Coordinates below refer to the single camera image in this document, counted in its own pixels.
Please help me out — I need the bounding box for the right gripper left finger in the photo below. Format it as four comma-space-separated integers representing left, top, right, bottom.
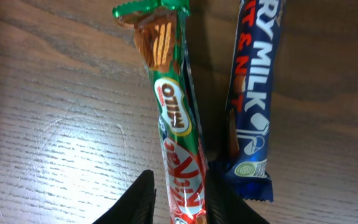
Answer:
93, 170, 156, 224

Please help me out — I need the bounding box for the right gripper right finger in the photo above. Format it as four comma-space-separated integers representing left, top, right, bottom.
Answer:
205, 162, 271, 224

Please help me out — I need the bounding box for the purple Dairy Milk bar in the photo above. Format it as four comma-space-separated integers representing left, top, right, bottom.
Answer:
222, 0, 285, 202

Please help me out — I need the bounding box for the green red KitKat Milo bar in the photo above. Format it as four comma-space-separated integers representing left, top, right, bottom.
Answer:
112, 0, 208, 224

